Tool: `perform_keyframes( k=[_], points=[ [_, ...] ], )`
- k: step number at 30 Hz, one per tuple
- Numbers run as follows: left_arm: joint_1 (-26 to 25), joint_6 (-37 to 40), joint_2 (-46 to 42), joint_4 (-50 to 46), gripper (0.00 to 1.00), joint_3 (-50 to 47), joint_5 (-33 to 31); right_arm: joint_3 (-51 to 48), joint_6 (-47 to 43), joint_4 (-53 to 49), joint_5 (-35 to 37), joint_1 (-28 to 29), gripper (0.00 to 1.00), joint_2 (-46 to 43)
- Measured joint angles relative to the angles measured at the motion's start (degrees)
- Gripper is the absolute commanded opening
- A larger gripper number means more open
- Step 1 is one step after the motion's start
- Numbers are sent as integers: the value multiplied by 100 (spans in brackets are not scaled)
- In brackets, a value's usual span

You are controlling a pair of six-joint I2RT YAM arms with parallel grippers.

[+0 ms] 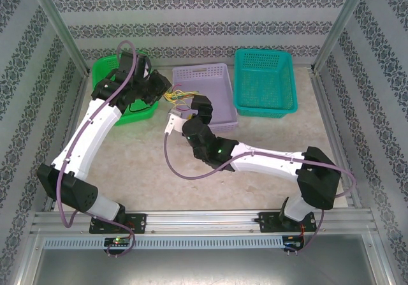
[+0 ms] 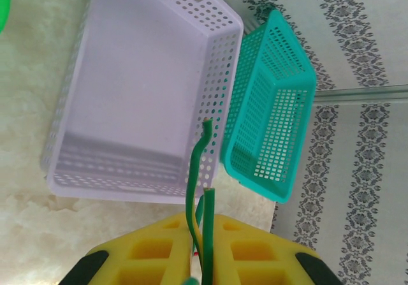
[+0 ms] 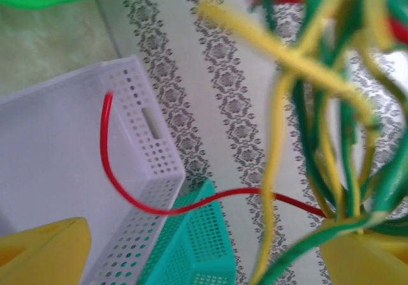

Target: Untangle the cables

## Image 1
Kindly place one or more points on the lilac plastic basket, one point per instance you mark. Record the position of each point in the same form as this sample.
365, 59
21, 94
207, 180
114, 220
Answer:
220, 87

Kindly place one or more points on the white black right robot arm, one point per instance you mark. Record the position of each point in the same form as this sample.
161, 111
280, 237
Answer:
271, 160

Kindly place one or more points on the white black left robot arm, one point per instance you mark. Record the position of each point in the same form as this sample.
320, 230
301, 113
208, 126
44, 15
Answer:
92, 132

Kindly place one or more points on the green plastic basket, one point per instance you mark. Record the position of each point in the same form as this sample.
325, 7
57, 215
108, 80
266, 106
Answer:
103, 68

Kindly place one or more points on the teal plastic basket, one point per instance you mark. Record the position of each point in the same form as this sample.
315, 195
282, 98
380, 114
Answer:
264, 84

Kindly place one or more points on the grey metal lower shelf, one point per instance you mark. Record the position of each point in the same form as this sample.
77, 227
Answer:
204, 269

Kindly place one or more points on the aluminium side rail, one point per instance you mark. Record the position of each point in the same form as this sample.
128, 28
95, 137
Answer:
78, 97
326, 106

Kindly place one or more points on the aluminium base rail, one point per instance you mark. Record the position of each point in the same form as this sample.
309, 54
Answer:
204, 221

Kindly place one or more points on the aluminium frame post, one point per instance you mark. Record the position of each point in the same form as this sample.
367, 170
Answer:
339, 26
62, 26

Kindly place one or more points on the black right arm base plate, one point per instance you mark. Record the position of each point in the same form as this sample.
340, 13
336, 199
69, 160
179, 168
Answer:
267, 222

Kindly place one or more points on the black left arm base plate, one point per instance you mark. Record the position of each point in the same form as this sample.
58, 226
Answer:
138, 222

